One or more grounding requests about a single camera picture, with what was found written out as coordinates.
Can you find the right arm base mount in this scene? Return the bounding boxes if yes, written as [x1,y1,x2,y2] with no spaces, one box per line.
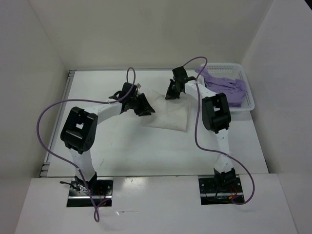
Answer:
[198,175,245,205]

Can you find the white t shirt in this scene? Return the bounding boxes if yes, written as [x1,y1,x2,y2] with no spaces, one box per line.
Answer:
[141,90,191,132]

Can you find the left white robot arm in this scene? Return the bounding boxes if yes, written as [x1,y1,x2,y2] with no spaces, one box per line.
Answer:
[60,82,155,195]

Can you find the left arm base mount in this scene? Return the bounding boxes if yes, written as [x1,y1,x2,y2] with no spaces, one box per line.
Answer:
[59,178,113,208]

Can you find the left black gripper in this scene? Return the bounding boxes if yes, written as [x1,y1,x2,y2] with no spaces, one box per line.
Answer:
[128,93,155,117]

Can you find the white plastic basket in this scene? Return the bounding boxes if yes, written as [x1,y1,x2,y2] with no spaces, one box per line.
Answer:
[199,63,256,115]

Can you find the purple t shirt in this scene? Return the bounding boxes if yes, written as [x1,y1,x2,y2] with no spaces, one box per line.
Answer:
[200,69,247,108]

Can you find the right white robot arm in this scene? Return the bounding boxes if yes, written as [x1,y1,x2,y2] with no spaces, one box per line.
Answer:
[165,66,236,192]

